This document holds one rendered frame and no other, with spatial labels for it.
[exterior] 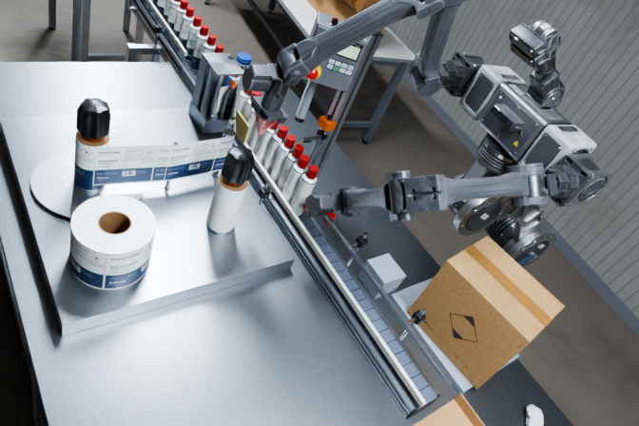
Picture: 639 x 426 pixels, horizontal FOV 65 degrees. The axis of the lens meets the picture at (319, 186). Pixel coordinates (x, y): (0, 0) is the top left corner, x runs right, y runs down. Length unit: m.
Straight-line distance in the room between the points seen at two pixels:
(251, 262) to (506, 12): 3.43
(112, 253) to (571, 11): 3.57
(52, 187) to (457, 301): 1.22
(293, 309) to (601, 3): 3.17
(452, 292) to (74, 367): 1.01
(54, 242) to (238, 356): 0.57
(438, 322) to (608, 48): 2.77
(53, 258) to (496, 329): 1.20
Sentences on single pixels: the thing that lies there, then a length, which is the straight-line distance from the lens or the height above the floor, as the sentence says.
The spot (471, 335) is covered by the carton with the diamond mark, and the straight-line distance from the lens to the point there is 1.57.
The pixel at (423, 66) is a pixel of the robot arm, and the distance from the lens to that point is 1.55.
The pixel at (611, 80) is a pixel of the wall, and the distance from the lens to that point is 3.94.
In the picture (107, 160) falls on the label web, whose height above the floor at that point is 1.02.
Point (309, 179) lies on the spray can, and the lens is 1.62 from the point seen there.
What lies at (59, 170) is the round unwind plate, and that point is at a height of 0.89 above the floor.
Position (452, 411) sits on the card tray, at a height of 0.83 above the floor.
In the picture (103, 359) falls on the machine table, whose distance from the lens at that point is 1.37.
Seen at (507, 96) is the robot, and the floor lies 1.51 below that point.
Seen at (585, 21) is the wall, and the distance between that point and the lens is 4.09.
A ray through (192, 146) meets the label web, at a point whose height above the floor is 1.05.
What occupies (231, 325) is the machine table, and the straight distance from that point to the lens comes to 1.45.
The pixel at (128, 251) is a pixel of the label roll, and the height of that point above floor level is 1.02.
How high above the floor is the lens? 2.04
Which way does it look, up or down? 38 degrees down
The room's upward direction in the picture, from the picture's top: 25 degrees clockwise
